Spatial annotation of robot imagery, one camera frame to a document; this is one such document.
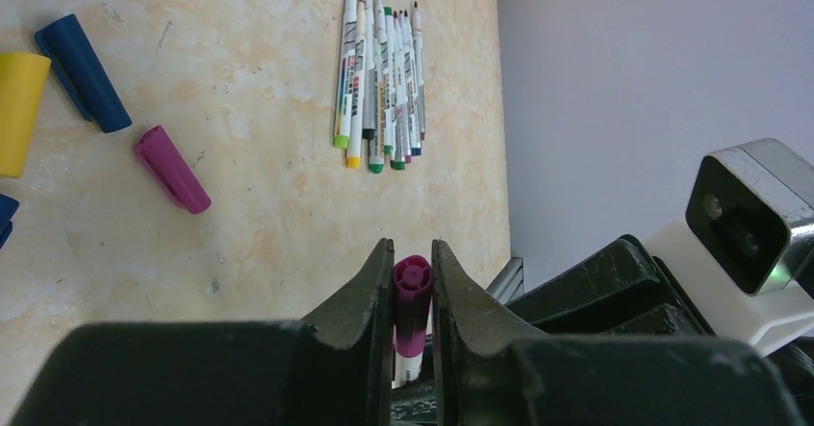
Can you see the aluminium frame rail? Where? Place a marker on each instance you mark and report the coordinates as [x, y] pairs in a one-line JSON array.
[[509, 283]]

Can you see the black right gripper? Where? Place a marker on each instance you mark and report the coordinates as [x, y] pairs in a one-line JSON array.
[[620, 289]]

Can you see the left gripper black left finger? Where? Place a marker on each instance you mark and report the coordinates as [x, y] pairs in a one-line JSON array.
[[331, 367]]

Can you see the yellow pen cap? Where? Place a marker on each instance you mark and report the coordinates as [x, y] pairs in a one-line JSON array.
[[23, 78]]

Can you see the blue pen cap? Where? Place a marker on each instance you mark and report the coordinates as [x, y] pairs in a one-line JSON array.
[[8, 208]]

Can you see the navy pen cap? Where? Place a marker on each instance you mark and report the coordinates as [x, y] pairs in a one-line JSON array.
[[81, 74]]

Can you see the purple pen cap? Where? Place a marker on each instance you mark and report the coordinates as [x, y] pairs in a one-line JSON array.
[[159, 155]]

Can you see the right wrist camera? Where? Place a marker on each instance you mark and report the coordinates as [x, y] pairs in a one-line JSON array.
[[743, 249]]

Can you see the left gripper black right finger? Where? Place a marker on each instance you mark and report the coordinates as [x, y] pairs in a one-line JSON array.
[[494, 368]]

